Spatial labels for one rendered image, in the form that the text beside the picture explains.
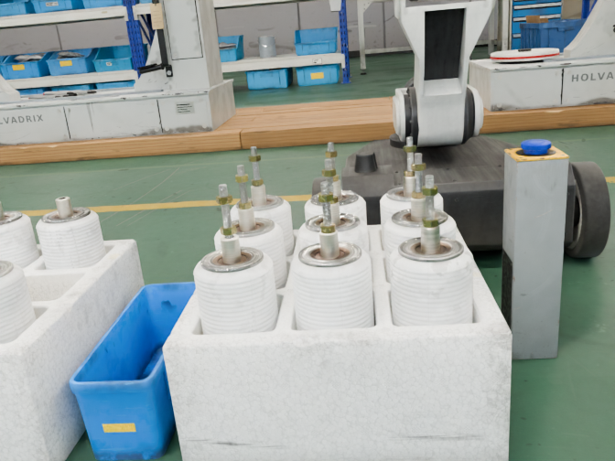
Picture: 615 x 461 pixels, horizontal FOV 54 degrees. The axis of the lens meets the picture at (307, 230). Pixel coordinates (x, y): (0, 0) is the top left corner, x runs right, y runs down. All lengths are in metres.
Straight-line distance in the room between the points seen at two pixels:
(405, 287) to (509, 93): 2.18
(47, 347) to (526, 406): 0.63
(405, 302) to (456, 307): 0.06
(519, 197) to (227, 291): 0.43
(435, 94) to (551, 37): 3.90
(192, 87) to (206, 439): 2.29
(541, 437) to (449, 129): 0.80
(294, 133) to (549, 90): 1.12
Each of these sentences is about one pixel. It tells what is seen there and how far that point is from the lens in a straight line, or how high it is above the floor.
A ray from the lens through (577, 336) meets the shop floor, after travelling 1.08.
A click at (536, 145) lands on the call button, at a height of 0.33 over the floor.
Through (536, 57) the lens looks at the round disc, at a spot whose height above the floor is 0.29.
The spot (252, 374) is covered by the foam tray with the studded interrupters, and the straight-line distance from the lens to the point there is 0.71.
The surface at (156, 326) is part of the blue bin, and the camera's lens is 1.08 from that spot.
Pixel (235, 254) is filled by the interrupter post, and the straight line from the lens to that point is 0.72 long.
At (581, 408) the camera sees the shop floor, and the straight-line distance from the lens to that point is 0.91.
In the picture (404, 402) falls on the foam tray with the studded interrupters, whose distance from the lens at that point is 0.72.
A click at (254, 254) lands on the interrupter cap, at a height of 0.25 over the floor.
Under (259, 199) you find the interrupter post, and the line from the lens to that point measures 0.94.
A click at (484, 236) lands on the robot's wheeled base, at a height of 0.08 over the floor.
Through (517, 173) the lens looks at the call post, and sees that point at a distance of 0.88.
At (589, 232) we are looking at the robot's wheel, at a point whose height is 0.08.
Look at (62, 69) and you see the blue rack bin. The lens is 6.02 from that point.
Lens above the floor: 0.51
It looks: 19 degrees down
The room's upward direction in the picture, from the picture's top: 5 degrees counter-clockwise
